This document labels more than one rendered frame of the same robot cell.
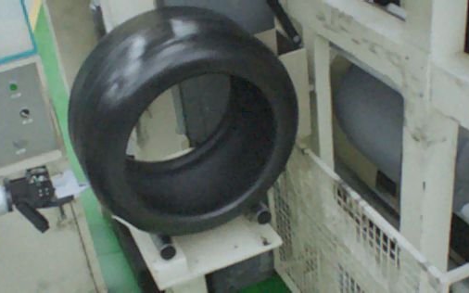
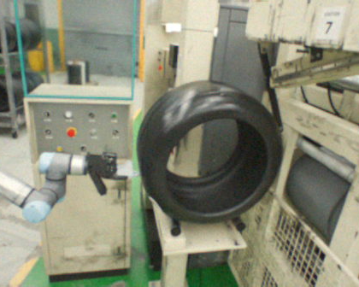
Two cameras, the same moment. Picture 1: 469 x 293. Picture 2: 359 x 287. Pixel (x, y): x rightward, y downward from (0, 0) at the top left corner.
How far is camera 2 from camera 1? 0.61 m
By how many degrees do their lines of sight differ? 10
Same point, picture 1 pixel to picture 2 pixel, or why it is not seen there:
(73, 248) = (119, 217)
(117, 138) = (167, 143)
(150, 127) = (184, 155)
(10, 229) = (87, 196)
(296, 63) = not seen: hidden behind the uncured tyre
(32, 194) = (102, 166)
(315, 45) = (289, 136)
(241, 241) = (220, 238)
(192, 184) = (199, 195)
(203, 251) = (196, 237)
